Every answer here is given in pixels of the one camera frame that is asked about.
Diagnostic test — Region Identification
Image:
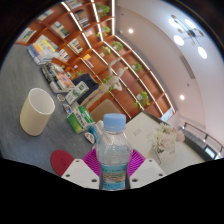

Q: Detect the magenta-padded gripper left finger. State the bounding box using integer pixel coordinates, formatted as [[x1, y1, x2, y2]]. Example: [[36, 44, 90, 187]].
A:
[[61, 148, 101, 190]]

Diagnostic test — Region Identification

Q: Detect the cream plastic cup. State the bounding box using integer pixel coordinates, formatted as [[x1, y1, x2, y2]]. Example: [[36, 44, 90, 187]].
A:
[[19, 87, 56, 137]]

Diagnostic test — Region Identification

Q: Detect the flat round red coaster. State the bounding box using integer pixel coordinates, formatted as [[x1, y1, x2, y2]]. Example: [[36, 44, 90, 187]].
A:
[[50, 149, 75, 177]]

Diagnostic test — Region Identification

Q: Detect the white and pink flower bouquet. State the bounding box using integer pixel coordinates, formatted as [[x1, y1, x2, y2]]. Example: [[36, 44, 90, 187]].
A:
[[147, 123, 186, 155]]

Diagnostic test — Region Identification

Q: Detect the stack of dark books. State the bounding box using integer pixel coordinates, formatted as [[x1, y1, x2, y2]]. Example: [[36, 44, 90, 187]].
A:
[[40, 62, 76, 94]]

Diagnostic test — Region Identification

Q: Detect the branched ceiling lamp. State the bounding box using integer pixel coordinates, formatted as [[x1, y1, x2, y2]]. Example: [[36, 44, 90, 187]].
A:
[[168, 13, 208, 60]]

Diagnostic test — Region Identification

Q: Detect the ceiling air vent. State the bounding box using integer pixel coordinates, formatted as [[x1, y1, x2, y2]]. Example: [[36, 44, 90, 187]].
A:
[[179, 54, 196, 79]]

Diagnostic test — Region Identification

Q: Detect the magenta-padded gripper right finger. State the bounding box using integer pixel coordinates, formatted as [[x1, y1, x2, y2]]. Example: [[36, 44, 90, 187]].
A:
[[127, 148, 167, 190]]

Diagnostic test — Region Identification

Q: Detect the wooden wall shelf unit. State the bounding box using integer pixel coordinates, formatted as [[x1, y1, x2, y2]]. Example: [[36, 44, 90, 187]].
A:
[[14, 0, 176, 121]]

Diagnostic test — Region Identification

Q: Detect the dark metal railing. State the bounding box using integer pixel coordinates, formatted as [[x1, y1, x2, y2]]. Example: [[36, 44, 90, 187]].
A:
[[182, 121, 224, 158]]

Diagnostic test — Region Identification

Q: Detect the clear blue-capped water bottle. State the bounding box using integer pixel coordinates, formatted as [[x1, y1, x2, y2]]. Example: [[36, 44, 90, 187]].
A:
[[95, 113, 134, 191]]

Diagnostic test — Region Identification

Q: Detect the green and white tissue box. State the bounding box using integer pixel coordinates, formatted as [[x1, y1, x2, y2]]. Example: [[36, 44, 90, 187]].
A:
[[66, 105, 96, 135]]

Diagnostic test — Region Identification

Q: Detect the dark blue chair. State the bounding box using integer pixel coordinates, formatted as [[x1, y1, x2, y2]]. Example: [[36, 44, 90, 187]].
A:
[[71, 73, 100, 98]]

